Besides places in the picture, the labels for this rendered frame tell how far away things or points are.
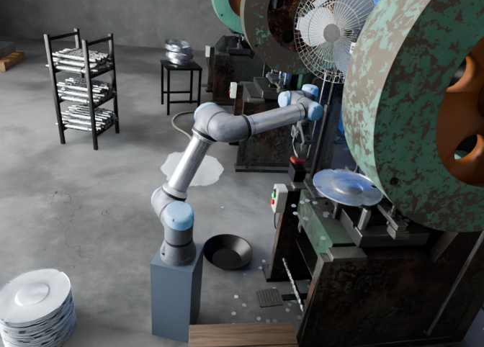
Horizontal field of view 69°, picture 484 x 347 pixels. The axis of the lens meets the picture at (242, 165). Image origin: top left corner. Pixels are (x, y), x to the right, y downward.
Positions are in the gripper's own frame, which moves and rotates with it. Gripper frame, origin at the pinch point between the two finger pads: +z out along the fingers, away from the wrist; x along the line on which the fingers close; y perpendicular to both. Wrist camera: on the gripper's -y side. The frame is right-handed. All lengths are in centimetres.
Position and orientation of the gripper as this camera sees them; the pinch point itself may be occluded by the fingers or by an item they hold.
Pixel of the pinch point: (298, 155)
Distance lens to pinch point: 179.1
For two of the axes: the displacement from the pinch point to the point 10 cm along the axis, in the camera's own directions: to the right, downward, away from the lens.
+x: -9.8, 0.0, -2.0
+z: -1.0, 8.7, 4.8
